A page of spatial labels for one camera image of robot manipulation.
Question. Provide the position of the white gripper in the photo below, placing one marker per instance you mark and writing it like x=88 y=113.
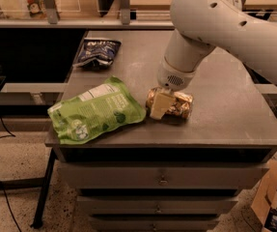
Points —
x=173 y=76

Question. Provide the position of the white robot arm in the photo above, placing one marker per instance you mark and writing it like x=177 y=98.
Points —
x=203 y=25

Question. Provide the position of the green snack pouch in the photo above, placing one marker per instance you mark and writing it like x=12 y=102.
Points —
x=99 y=110

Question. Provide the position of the dark blue chip bag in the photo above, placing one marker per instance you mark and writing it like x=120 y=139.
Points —
x=97 y=53

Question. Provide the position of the cardboard box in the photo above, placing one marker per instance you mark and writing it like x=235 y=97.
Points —
x=264 y=204

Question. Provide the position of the orange printed box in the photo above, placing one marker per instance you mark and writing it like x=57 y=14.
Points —
x=36 y=8

